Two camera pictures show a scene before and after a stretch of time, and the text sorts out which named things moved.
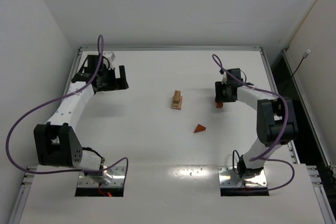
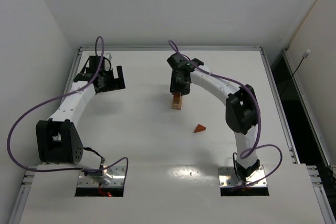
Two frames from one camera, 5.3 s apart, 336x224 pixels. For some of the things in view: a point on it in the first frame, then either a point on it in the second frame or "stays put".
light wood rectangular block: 180,103 stays put
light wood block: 175,106 stays put
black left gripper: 113,80 stays put
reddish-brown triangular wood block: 199,128 stays put
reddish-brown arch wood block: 219,105 → 177,95
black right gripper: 219,93 → 179,89
